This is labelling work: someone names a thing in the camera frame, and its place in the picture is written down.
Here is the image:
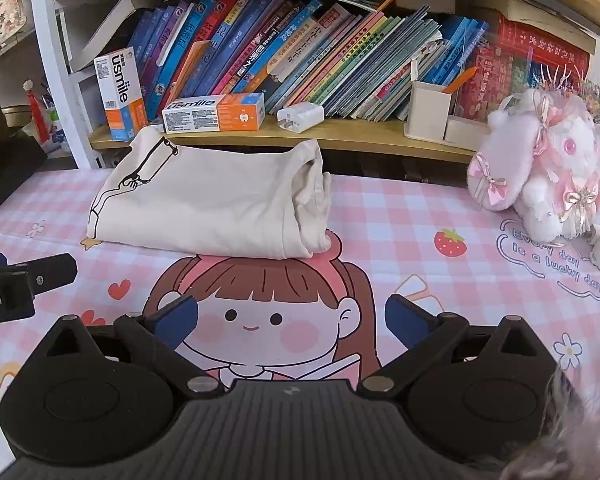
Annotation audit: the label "white square pen holder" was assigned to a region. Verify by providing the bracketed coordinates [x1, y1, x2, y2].
[407, 80, 453, 142]

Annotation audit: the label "row of colourful books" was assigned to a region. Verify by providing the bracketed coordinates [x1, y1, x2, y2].
[125, 0, 491, 123]

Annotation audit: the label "wooden bookshelf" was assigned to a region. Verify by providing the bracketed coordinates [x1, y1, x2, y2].
[52, 0, 600, 166]

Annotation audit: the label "white shelf frame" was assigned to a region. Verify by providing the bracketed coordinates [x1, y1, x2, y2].
[27, 0, 101, 171]

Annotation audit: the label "beaded tiara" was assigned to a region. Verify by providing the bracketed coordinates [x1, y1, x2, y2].
[525, 50, 600, 126]

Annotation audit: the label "white grey leaning book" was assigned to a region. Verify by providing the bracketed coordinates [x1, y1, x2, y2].
[70, 0, 166, 73]

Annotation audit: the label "red dictionary books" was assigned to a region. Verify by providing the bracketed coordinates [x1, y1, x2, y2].
[455, 12, 596, 121]

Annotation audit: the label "tall orange white toothbrush box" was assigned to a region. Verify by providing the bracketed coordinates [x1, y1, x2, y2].
[95, 47, 149, 142]

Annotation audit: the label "small white tray box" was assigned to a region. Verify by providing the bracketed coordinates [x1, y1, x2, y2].
[444, 114, 491, 143]

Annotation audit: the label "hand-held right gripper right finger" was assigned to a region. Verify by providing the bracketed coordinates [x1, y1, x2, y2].
[356, 294, 556, 396]

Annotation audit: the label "pink checked cartoon table mat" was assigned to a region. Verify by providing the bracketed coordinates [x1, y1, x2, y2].
[0, 167, 600, 461]

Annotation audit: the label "white pink plush rabbit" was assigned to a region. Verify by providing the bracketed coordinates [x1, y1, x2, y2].
[466, 85, 600, 243]

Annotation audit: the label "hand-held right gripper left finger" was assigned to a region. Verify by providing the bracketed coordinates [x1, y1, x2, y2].
[27, 294, 226, 397]

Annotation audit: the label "long orange white toothpaste box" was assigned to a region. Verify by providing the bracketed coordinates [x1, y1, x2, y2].
[161, 92, 266, 133]

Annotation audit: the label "white charger plug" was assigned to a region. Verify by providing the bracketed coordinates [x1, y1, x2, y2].
[276, 101, 326, 134]

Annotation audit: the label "white cup of pens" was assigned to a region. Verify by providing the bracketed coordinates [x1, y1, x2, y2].
[25, 80, 66, 153]

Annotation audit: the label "cream t-shirt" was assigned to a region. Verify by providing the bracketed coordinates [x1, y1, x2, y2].
[85, 126, 333, 261]

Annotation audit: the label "person's fluffy garment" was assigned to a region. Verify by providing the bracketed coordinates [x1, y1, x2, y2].
[500, 365, 600, 480]

